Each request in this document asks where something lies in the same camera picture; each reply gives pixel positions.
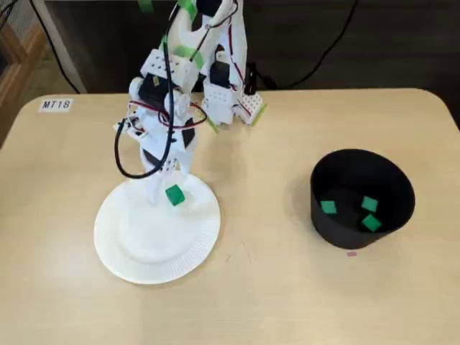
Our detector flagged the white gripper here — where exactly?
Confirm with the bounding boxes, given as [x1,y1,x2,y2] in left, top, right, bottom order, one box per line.
[139,106,198,206]

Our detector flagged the white paper plate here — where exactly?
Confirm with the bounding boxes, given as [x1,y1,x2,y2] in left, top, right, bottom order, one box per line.
[93,175,221,285]

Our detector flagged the black pot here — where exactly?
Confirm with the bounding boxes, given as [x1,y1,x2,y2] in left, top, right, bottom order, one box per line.
[309,148,417,250]

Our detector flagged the green base tape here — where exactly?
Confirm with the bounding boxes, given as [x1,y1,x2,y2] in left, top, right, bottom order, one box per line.
[204,102,269,136]

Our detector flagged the black table clamp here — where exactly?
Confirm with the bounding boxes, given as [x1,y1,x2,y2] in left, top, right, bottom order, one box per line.
[245,61,259,96]

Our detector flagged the white MT18 label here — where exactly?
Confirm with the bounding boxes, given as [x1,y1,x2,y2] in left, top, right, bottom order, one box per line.
[37,98,73,113]

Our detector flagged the grey metal leg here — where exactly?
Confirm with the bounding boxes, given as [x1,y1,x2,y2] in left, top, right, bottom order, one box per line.
[34,0,88,94]

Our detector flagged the wooden shelf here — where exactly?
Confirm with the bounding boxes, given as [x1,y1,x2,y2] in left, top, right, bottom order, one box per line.
[0,10,50,144]

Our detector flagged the black camera cable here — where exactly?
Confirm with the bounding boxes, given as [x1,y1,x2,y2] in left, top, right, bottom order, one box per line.
[114,39,177,180]

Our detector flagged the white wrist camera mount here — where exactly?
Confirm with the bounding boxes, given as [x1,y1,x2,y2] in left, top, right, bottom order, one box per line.
[114,114,150,139]

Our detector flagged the red servo wire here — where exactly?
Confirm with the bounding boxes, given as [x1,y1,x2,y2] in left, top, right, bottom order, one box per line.
[128,101,208,129]

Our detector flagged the black power cable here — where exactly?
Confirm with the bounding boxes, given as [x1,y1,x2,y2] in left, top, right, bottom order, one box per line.
[257,0,360,90]

